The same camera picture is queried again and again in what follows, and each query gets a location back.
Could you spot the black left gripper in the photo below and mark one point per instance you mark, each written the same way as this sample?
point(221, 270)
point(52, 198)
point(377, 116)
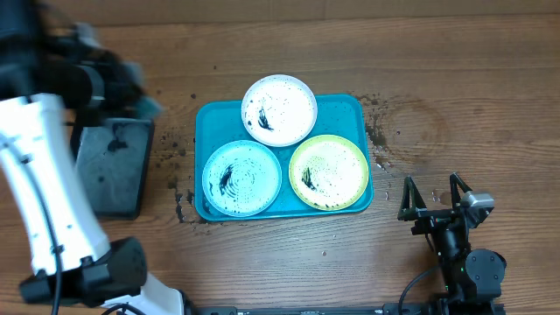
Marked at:
point(124, 95)

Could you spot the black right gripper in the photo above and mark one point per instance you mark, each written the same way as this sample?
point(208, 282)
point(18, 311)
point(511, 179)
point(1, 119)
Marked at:
point(430, 218)

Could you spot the teal grey sponge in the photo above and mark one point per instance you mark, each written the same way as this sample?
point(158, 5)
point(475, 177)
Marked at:
point(146, 107)

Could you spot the light blue speckled plate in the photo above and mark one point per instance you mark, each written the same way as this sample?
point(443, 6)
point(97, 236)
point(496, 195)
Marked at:
point(242, 178)

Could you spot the white speckled plate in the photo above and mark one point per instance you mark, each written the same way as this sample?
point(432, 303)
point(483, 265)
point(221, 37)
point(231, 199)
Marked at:
point(279, 110)

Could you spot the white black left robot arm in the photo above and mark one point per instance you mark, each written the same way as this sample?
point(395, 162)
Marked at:
point(43, 76)

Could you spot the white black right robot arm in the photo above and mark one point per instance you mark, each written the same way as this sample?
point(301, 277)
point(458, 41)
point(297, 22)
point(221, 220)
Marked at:
point(472, 277)

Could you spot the teal plastic tray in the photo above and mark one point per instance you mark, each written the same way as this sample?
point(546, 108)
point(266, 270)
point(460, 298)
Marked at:
point(220, 122)

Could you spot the black rectangular water bin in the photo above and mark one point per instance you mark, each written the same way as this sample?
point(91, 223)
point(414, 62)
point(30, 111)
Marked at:
point(112, 161)

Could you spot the yellow green speckled plate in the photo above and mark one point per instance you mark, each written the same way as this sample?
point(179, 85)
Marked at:
point(328, 172)

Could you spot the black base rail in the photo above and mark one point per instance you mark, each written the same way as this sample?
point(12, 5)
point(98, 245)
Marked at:
point(386, 309)

